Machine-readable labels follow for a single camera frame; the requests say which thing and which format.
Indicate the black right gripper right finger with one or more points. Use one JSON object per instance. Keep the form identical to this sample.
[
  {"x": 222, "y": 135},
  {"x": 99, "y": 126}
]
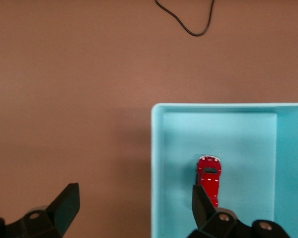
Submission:
[{"x": 203, "y": 210}]

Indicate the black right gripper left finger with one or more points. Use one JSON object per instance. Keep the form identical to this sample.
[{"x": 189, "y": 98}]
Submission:
[{"x": 62, "y": 208}]

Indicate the red beetle toy car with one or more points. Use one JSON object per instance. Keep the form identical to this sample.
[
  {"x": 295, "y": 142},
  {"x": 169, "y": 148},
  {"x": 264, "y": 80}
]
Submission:
[{"x": 209, "y": 178}]

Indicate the light blue plastic box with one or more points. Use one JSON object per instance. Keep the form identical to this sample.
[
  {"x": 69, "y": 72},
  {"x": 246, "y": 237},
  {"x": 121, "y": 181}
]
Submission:
[{"x": 248, "y": 134}]

